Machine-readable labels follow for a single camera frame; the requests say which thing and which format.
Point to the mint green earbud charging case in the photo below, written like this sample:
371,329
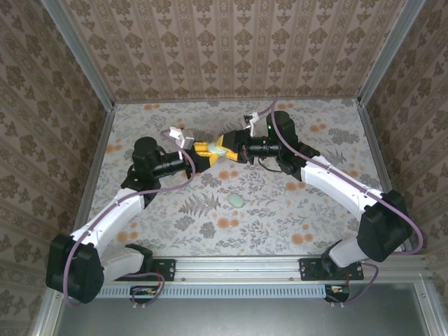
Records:
235,200
216,150

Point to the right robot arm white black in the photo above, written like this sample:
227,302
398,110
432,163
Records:
350,192

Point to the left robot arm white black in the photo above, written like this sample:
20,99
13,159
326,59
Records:
105,220

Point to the floral printed table cover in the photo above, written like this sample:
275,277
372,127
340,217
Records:
245,238

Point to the grey metal sheet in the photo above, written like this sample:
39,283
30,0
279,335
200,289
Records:
238,318

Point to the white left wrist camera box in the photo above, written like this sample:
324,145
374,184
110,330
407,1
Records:
182,137

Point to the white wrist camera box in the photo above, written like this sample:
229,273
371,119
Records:
182,137
252,122

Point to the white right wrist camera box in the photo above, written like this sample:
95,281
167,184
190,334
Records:
252,122

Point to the aluminium side rail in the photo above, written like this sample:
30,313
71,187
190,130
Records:
373,140
101,140

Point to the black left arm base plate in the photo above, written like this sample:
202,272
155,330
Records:
164,269

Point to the aluminium mounting rail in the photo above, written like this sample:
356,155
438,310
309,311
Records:
238,269

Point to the aluminium frame post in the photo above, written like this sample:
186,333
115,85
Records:
389,52
83,59

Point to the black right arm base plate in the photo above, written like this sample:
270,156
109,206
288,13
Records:
309,269

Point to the aluminium lower frame bar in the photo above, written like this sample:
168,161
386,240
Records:
43,322
428,315

